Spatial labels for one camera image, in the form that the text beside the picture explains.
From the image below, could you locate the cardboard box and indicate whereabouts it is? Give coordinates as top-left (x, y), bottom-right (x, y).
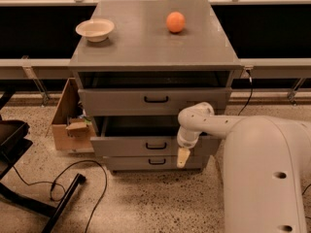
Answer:
top-left (52, 78), bottom-right (95, 152)

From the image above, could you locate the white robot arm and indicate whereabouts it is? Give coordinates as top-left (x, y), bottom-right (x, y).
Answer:
top-left (177, 102), bottom-right (311, 233)

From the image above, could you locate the grey drawer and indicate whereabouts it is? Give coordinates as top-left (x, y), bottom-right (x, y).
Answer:
top-left (89, 115), bottom-right (223, 158)
top-left (104, 155), bottom-right (209, 171)
top-left (79, 88), bottom-right (231, 117)

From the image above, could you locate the white paper bowl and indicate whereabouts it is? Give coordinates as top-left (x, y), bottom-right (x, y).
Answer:
top-left (76, 18), bottom-right (115, 43)

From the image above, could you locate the grey metal railing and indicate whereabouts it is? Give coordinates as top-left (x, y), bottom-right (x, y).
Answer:
top-left (0, 0), bottom-right (311, 107)

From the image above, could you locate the black power cable right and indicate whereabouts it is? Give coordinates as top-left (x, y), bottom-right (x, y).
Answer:
top-left (237, 69), bottom-right (255, 117)

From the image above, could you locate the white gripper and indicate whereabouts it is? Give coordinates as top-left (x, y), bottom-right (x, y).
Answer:
top-left (177, 127), bottom-right (200, 168)

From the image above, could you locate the grey top drawer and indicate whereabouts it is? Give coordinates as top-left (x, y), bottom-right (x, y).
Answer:
top-left (79, 88), bottom-right (231, 117)

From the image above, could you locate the grey drawer cabinet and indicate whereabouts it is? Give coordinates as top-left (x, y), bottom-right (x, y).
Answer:
top-left (68, 0), bottom-right (243, 175)

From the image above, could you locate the black cable on floor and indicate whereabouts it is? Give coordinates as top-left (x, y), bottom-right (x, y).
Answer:
top-left (12, 159), bottom-right (109, 233)

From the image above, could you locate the orange ball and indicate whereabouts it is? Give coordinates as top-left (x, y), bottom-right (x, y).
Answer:
top-left (166, 12), bottom-right (186, 33)

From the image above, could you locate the grey bottom drawer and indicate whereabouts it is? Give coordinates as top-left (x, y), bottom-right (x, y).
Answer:
top-left (104, 155), bottom-right (209, 171)

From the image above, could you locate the black chair base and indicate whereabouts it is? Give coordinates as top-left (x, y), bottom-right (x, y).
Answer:
top-left (1, 93), bottom-right (84, 233)

